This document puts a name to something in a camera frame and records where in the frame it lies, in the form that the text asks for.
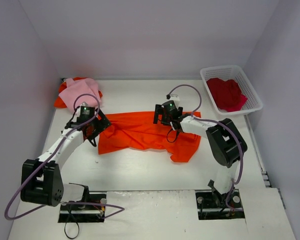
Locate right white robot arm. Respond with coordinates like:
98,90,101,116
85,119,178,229
153,100,248,206

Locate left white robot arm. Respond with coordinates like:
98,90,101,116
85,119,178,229
20,106,111,210

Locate red t shirt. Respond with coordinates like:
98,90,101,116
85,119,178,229
206,77,248,112

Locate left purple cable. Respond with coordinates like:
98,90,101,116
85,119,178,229
4,93,126,221

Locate orange folded t shirt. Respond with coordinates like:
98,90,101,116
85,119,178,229
53,76,105,110

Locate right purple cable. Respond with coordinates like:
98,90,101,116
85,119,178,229
166,84,246,213

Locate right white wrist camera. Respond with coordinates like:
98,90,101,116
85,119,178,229
166,93,180,102

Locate white plastic basket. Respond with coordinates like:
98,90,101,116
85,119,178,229
200,65,263,116

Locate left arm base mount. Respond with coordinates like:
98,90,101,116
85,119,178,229
58,185,107,224

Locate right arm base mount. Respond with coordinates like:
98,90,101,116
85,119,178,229
195,180,245,221

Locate purple cable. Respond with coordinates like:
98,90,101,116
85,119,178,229
4,93,126,221
166,84,246,213

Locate pink folded t shirt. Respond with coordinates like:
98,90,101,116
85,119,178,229
58,77,102,113

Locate orange t shirt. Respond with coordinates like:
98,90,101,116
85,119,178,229
97,111,201,163
53,76,105,110

